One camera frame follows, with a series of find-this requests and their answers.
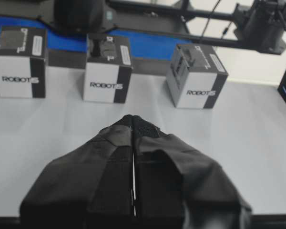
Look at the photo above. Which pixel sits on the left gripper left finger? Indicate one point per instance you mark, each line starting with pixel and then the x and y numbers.
pixel 90 187

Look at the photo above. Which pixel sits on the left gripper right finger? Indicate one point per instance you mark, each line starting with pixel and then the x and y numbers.
pixel 178 187

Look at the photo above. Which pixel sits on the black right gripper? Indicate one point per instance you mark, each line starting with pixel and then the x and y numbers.
pixel 77 17

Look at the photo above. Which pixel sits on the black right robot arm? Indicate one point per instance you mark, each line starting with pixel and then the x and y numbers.
pixel 259 26

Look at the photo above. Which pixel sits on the middle black Dynamixel box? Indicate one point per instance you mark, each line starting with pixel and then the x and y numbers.
pixel 108 69

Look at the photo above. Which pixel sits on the black dynamixel box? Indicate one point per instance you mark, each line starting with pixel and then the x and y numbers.
pixel 108 69
pixel 23 62
pixel 196 76

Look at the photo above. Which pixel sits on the lower black Dynamixel box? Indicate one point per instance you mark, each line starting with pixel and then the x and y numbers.
pixel 23 62

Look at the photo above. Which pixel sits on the white base sheet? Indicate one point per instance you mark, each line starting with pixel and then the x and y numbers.
pixel 245 132

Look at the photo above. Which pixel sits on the top black Dynamixel box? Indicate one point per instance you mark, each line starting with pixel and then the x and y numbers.
pixel 196 76

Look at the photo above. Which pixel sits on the blue table cloth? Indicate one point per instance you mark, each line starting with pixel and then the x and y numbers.
pixel 141 45

